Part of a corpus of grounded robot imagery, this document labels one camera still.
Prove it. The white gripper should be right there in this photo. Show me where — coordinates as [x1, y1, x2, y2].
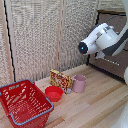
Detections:
[95, 49, 107, 61]

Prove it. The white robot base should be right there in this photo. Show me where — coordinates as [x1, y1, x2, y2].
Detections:
[112, 108, 128, 128]

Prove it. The brown wooden drawer front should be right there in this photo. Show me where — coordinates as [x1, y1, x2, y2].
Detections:
[95, 12, 128, 60]
[87, 53, 128, 82]

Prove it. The brown wooden drawer cabinet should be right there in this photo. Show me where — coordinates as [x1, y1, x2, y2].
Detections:
[87, 9, 128, 83]

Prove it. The pink plastic cup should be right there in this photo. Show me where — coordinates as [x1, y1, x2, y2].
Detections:
[72, 74, 88, 94]

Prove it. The red yellow snack box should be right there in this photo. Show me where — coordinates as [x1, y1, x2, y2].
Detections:
[49, 68, 74, 95]

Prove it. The red plastic bowl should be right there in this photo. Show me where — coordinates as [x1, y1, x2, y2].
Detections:
[44, 85, 64, 103]

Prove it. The beige wicker folding screen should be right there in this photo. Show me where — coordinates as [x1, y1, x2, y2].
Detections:
[0, 0, 128, 88]

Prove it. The red plastic shopping basket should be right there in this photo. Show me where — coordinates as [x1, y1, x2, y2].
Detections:
[0, 79, 55, 128]

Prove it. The silver metal drawer handle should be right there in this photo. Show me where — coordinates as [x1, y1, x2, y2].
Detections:
[103, 57, 121, 67]

